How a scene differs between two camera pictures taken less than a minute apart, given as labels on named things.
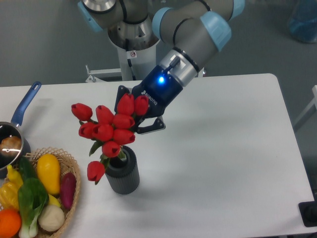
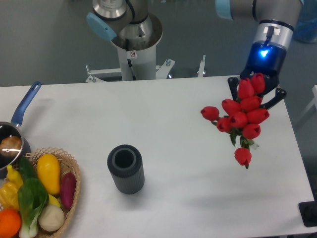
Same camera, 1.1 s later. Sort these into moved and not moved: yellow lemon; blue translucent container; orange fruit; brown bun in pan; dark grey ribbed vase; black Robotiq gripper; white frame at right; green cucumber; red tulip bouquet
Moved: dark grey ribbed vase; black Robotiq gripper; red tulip bouquet
Not moved: green cucumber; white frame at right; blue translucent container; brown bun in pan; yellow lemon; orange fruit
